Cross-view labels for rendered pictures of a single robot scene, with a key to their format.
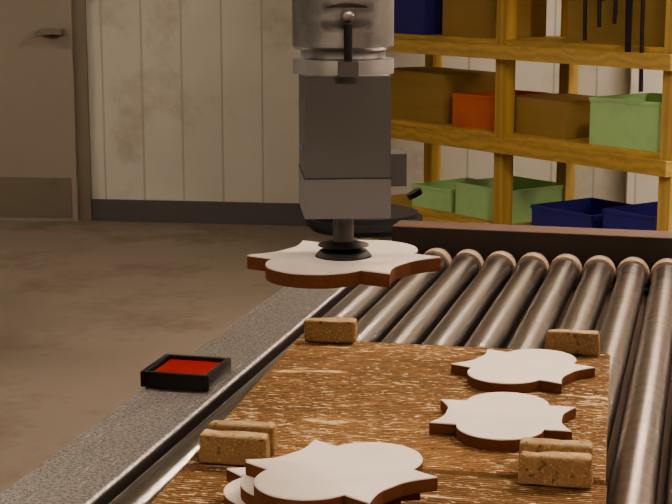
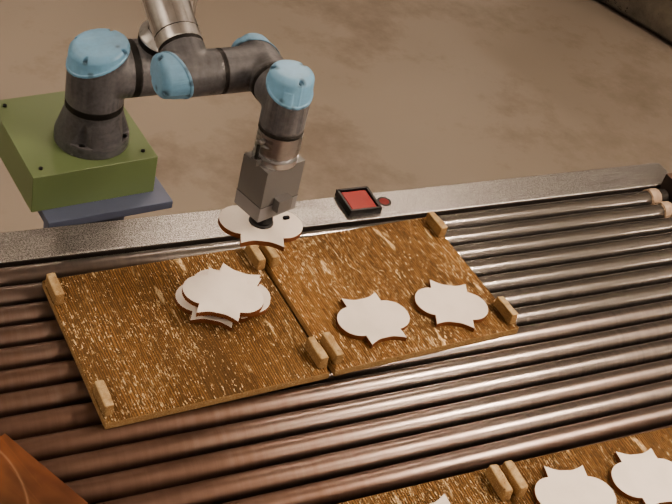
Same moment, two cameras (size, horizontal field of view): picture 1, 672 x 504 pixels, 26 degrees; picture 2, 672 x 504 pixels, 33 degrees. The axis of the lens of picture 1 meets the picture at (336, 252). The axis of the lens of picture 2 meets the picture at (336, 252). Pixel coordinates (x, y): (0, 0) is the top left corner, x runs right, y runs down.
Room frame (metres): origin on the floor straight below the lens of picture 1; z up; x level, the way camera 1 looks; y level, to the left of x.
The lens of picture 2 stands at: (0.01, -1.15, 2.35)
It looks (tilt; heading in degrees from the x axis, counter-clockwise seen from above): 38 degrees down; 42
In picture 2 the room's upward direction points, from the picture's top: 15 degrees clockwise
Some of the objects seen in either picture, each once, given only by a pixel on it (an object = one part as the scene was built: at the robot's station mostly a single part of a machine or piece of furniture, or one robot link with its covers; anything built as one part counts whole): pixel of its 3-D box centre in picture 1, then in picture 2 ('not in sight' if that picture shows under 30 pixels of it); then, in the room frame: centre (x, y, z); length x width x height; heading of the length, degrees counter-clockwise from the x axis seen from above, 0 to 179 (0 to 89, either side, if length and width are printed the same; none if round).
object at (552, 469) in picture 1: (556, 468); (316, 352); (1.12, -0.18, 0.95); 0.06 x 0.02 x 0.03; 79
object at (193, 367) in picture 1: (186, 373); (358, 201); (1.50, 0.16, 0.92); 0.06 x 0.06 x 0.01; 76
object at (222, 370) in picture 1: (186, 372); (358, 201); (1.50, 0.16, 0.92); 0.08 x 0.08 x 0.02; 76
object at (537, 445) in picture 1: (555, 456); (331, 348); (1.15, -0.18, 0.95); 0.06 x 0.02 x 0.03; 79
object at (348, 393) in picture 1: (425, 405); (385, 289); (1.37, -0.09, 0.93); 0.41 x 0.35 x 0.02; 169
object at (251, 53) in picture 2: not in sight; (251, 67); (1.09, 0.10, 1.38); 0.11 x 0.11 x 0.08; 78
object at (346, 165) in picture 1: (358, 133); (273, 182); (1.08, -0.02, 1.23); 0.10 x 0.09 x 0.16; 94
